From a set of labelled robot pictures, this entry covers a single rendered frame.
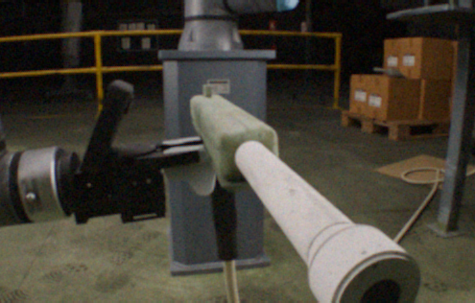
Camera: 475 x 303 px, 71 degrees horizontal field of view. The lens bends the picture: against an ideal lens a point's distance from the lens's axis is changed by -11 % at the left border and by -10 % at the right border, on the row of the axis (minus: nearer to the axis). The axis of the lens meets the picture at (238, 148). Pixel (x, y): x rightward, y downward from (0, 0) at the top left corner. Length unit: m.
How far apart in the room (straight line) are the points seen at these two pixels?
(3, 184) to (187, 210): 0.67
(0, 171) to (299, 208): 0.37
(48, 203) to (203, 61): 0.63
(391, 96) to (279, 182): 3.07
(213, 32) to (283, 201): 0.88
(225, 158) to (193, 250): 0.84
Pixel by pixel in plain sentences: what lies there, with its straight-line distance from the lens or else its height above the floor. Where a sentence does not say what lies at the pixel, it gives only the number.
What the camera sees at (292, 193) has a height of 0.55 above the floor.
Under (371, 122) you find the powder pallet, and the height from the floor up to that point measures 0.10.
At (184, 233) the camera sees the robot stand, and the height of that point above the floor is 0.14.
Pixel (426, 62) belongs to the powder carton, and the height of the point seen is 0.65.
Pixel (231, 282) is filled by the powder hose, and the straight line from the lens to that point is 0.53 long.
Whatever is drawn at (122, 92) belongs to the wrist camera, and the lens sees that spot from 0.42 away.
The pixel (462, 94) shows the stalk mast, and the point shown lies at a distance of 1.41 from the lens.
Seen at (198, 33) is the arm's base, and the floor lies 0.69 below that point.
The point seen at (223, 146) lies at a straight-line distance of 0.27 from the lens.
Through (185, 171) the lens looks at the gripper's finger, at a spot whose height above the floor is 0.49.
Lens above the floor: 0.61
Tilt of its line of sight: 13 degrees down
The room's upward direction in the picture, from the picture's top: straight up
